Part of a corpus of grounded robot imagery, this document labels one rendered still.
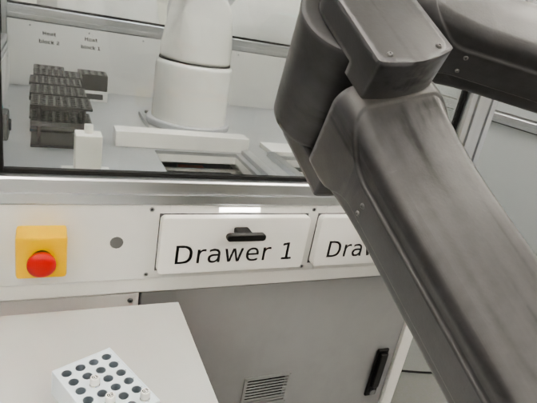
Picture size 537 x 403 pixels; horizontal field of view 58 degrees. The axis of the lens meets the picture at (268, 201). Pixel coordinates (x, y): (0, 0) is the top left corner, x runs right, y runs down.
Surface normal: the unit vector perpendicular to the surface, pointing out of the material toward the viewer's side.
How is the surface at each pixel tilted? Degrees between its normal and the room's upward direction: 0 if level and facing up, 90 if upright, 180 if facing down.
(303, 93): 117
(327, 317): 90
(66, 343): 0
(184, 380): 0
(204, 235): 90
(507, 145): 90
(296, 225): 90
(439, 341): 105
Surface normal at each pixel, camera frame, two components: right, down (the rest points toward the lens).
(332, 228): 0.38, 0.40
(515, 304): 0.12, -0.50
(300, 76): -0.77, 0.46
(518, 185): -0.85, 0.04
